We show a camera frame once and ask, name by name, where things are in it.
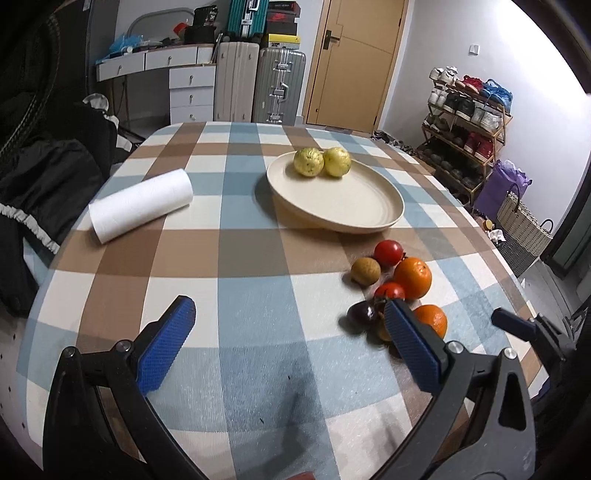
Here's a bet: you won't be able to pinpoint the black red shoe box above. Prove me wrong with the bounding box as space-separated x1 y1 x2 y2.
267 0 298 23

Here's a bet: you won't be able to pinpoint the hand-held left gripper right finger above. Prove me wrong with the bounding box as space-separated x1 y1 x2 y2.
383 299 536 480

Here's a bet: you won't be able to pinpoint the silver suitcase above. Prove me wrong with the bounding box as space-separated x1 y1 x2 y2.
252 46 307 125

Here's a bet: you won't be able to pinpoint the white paper towel roll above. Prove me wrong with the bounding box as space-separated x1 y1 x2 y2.
88 168 194 244

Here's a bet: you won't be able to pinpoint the yellow green passion fruit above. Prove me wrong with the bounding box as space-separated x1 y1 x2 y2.
294 148 325 178
322 147 352 178

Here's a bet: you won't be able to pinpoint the wooden door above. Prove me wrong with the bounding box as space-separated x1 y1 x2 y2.
300 0 409 134

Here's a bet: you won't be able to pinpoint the orange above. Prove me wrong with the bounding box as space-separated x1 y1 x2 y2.
412 305 448 340
393 257 433 300

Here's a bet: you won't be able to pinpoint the dark grey basket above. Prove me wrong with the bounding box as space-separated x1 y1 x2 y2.
496 231 539 278

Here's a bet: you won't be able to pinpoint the black bag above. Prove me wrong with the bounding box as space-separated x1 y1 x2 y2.
185 6 220 44

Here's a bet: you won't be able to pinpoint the beige suitcase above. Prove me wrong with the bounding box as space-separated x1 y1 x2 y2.
213 41 259 123

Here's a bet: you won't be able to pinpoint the purple bag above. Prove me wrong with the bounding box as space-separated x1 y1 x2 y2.
475 159 533 227

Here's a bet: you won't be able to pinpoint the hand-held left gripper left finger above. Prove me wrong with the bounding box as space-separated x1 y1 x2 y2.
42 295 208 480

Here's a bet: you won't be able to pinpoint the woven basket bag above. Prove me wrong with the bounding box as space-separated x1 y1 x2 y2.
496 185 555 257

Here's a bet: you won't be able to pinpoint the checkered tablecloth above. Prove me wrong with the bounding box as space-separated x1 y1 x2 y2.
16 121 550 480

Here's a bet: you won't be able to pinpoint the teal suitcase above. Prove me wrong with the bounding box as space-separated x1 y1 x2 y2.
226 0 269 40

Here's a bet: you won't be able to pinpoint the white desk with drawers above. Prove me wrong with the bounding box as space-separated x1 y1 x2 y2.
96 44 218 124

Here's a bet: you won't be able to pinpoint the white cloth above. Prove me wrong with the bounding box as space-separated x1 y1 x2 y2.
83 92 121 125

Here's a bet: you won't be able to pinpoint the rows of shoes on rack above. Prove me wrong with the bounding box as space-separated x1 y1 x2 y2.
421 67 514 185

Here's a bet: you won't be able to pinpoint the black yellow shoe box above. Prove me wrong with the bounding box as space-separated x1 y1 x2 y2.
265 33 302 49

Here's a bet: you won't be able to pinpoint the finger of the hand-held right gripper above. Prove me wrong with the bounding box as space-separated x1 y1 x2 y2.
491 308 575 370

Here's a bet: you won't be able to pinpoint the dark purple plum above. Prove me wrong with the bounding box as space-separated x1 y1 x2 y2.
346 300 380 326

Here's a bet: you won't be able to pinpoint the blue plastic bag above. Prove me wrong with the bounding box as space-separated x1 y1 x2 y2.
97 33 139 63

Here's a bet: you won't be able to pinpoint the group of loose shoes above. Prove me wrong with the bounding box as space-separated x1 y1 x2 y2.
372 130 416 153

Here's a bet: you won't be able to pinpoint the cream oval plate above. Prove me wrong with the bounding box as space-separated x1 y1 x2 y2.
266 150 406 234

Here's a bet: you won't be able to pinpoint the red tomato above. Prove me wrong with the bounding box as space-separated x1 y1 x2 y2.
373 282 407 303
373 240 404 268

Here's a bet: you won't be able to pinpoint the wooden shoe rack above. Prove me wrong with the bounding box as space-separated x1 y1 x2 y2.
418 67 513 204

